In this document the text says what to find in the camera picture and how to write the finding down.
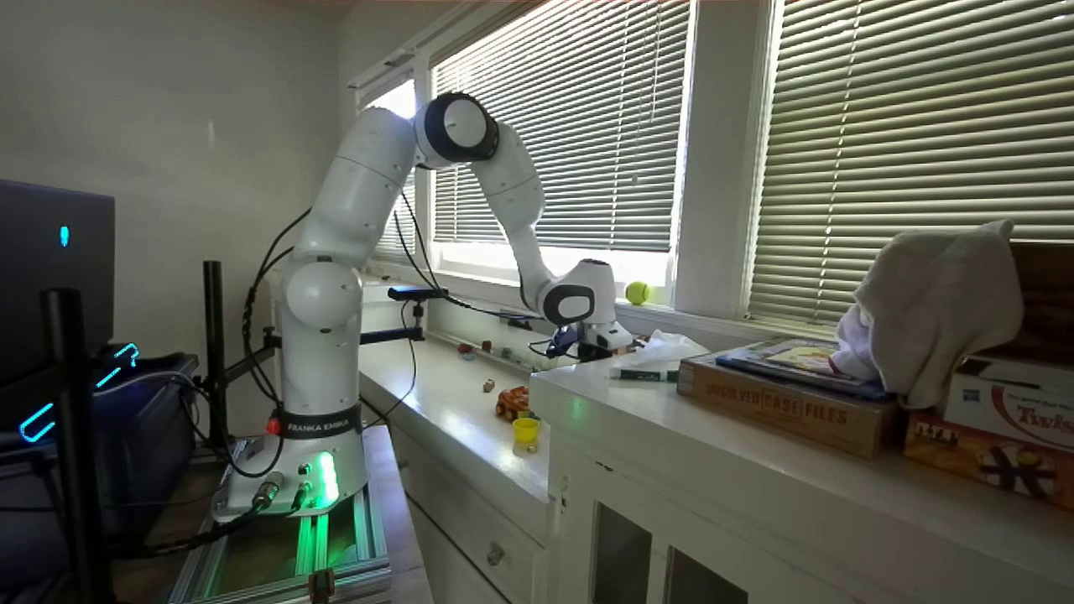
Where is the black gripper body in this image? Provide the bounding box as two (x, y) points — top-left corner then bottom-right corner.
(571, 325), (632, 367)

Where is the aluminium robot base platform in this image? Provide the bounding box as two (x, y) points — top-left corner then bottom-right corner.
(165, 483), (395, 604)

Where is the green pen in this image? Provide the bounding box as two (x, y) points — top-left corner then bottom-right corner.
(608, 367), (681, 388)

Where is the crumpled white paper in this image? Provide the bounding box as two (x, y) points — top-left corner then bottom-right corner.
(616, 325), (712, 379)

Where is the small orange toy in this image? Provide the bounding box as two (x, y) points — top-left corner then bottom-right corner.
(494, 382), (533, 428)

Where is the small yellow cup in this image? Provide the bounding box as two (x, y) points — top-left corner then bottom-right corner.
(510, 413), (542, 456)

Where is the low white drawer counter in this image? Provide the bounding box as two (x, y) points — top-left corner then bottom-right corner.
(355, 334), (558, 604)

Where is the flat brown cardboard box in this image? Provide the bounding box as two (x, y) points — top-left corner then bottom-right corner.
(673, 348), (905, 462)

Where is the narrow white window blind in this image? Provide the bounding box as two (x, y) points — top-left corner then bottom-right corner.
(433, 0), (692, 256)

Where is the blue-edged flat book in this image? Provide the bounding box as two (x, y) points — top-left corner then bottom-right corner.
(712, 341), (900, 402)

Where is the tall white cabinet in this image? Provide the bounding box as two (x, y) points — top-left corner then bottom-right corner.
(529, 356), (1074, 604)

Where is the white cloth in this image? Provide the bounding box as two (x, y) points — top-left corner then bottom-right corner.
(832, 216), (1025, 413)

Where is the wide white window blind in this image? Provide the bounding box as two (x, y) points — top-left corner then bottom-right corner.
(747, 0), (1074, 329)

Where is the black vertical stand pole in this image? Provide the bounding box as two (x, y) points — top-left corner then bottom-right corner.
(200, 258), (231, 452)

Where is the orange patterned box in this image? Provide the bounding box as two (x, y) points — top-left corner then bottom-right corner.
(900, 409), (1074, 516)

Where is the white box with red print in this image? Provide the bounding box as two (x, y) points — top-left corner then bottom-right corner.
(938, 353), (1074, 456)

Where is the dark brown box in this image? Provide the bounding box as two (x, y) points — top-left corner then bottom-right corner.
(1003, 240), (1074, 367)

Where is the dark computer with blue lights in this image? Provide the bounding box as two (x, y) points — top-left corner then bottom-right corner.
(0, 341), (200, 559)

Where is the dark computer monitor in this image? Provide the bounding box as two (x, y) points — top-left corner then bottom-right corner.
(0, 179), (122, 388)

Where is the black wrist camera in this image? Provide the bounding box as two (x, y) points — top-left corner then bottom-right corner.
(542, 323), (582, 358)

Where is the black camera on stand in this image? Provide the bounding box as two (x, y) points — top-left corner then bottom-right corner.
(355, 281), (453, 348)

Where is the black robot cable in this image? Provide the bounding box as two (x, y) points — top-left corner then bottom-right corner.
(228, 204), (315, 483)

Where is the black thick post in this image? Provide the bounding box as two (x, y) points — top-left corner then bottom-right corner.
(41, 286), (113, 604)

